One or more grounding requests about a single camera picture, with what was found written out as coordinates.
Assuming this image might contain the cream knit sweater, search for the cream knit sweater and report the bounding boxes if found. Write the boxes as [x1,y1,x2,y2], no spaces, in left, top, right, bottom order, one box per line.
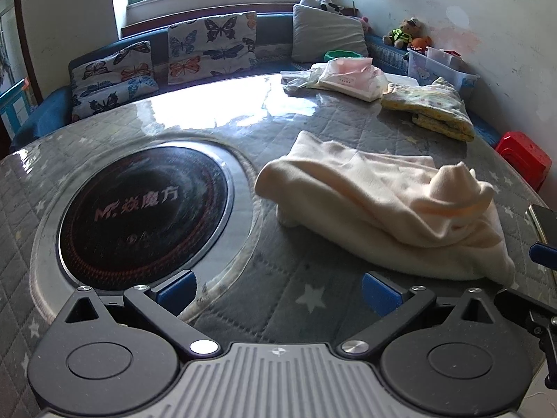
[255,131,516,287]

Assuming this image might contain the pink white folded clothes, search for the pink white folded clothes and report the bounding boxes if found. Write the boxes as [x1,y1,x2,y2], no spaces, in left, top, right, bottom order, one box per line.
[280,57,389,102]

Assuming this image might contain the red plastic stool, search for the red plastic stool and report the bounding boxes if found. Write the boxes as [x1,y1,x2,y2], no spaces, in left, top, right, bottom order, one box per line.
[496,131,552,192]

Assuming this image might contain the black induction cooktop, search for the black induction cooktop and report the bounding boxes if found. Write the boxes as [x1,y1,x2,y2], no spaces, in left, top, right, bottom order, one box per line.
[57,142,235,292]

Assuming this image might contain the grey quilted table cover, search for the grey quilted table cover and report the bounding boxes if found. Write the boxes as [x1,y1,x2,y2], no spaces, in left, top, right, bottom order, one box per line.
[1,76,556,417]

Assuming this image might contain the yellow patterned folded garment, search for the yellow patterned folded garment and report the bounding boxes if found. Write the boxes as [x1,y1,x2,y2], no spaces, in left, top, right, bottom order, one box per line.
[381,77,475,142]

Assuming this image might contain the clear plastic storage box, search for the clear plastic storage box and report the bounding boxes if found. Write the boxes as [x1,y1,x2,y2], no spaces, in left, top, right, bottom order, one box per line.
[408,50,480,101]

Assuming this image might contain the left butterfly cushion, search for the left butterfly cushion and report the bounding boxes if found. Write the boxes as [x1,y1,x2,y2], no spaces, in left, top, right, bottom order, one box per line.
[71,41,159,122]

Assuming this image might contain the butterfly cushion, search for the butterfly cushion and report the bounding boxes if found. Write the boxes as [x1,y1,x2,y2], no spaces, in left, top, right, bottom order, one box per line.
[71,41,159,122]
[168,11,258,86]

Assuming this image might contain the teddy bear toy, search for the teddy bear toy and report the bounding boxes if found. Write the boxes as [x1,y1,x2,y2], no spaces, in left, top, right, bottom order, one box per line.
[382,17,433,54]

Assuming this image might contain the blue sofa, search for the blue sofa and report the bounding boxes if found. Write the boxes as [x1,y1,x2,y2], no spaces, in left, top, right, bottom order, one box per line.
[7,10,501,153]

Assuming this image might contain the green plastic basin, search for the green plastic basin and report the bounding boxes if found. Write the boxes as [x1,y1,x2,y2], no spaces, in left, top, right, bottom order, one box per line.
[324,49,362,62]

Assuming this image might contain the right butterfly cushion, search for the right butterfly cushion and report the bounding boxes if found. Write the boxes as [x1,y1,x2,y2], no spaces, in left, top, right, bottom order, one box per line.
[168,11,258,86]

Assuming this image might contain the grey pillow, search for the grey pillow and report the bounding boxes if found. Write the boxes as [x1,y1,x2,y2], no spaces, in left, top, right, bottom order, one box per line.
[292,4,368,62]

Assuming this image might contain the white plush toy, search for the white plush toy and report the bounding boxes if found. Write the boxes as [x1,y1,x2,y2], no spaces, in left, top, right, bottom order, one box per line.
[299,0,344,14]

